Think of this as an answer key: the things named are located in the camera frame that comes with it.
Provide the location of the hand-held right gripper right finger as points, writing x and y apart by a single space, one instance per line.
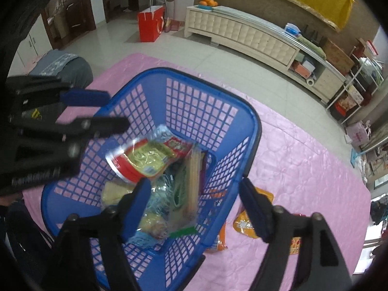
254 212

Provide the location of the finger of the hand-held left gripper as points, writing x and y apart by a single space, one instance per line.
85 97
103 125

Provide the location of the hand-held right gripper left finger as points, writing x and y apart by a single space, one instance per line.
138 206

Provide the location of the red yellow snack packet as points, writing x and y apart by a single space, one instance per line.
142 160

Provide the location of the green-edged cracker packet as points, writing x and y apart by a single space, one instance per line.
191 188

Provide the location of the blue plastic basket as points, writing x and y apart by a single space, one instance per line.
197 103

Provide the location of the orange snack packet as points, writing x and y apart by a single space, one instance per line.
245 224
218 242

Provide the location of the grey cushioned stool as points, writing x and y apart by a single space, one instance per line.
66 66

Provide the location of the pink quilted blanket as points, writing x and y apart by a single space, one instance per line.
303 163

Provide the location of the white cupboard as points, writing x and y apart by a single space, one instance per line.
33 42

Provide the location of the dark wooden door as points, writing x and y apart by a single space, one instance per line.
72 6

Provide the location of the red gift bag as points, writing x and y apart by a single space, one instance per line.
150 24

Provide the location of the broom with dustpan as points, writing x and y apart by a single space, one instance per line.
171 25

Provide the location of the pink gift bag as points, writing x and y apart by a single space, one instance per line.
357 133

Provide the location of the white paper roll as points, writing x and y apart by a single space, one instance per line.
310 82

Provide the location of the red box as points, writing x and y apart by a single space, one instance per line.
348 104

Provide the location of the orange box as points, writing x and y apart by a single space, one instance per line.
303 70

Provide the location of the pile of oranges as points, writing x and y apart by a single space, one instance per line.
208 1

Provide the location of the cream TV cabinet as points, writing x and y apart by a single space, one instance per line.
242 33

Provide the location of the green folded cloth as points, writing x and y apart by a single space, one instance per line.
313 48

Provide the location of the white metal shelf rack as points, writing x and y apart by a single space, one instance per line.
359 72

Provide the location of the brown cardboard box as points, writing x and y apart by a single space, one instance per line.
338 54

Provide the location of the blue white plastic container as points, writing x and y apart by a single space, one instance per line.
292 29

